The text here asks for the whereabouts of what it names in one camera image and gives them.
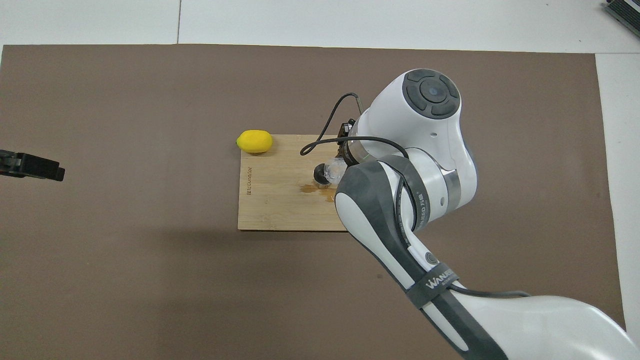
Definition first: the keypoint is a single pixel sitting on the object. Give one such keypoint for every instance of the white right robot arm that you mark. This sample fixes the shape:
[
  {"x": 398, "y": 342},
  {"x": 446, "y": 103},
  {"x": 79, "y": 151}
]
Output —
[{"x": 425, "y": 150}]

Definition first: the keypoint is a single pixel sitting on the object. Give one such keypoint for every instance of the grey ridged device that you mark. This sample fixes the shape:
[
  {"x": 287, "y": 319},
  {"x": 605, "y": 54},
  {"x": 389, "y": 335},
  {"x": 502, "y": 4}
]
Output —
[{"x": 625, "y": 12}]

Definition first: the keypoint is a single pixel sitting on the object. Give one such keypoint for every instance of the brown table mat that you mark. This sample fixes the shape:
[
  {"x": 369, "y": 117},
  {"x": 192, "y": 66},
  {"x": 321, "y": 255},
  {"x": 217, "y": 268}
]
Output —
[{"x": 200, "y": 290}]

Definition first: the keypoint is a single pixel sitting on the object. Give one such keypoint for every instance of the clear glass cup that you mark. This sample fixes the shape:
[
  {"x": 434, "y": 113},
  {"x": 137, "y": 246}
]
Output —
[{"x": 335, "y": 171}]

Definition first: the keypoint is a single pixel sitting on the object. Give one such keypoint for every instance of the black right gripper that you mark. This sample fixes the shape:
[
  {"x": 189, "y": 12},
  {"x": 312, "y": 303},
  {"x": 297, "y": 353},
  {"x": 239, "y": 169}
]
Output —
[{"x": 346, "y": 131}]

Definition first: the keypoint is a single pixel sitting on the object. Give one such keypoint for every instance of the steel double jigger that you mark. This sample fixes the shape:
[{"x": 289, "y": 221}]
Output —
[{"x": 319, "y": 175}]

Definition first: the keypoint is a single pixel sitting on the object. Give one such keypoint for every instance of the yellow lemon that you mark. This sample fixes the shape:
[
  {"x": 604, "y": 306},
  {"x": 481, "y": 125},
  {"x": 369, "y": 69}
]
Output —
[{"x": 255, "y": 141}]

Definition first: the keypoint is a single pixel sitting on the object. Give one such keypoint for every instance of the bamboo cutting board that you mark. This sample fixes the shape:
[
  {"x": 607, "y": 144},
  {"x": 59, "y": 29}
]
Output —
[{"x": 280, "y": 200}]

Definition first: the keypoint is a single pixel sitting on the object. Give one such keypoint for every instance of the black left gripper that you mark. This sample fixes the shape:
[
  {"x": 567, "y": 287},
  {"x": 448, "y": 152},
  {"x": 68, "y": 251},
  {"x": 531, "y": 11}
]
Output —
[{"x": 9, "y": 164}]

